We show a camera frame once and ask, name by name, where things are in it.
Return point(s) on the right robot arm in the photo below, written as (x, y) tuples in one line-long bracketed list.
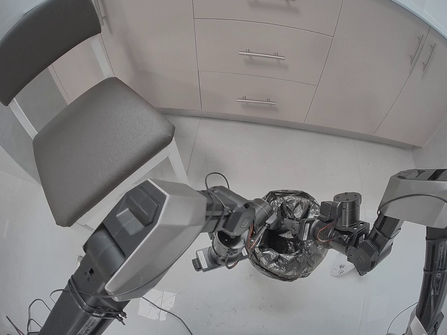
[(408, 194)]

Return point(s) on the grey padded white chair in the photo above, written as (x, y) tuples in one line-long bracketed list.
[(97, 134)]

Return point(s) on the beige cabinet with drawers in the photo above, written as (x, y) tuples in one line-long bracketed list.
[(223, 37)]

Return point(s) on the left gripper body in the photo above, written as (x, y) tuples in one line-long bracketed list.
[(227, 251)]

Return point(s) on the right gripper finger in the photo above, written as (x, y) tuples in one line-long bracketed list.
[(295, 226)]

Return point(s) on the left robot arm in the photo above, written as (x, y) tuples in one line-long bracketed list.
[(146, 229)]

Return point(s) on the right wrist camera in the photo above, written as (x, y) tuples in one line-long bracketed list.
[(328, 210)]

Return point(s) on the white printed wrapper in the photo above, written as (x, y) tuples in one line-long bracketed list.
[(338, 267)]

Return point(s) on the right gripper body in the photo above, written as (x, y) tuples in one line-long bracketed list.
[(323, 235)]

